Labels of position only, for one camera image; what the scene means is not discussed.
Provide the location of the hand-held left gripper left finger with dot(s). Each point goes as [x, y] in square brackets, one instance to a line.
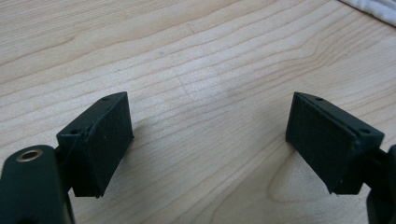
[96, 149]

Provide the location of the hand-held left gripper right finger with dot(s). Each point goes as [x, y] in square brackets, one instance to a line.
[330, 146]

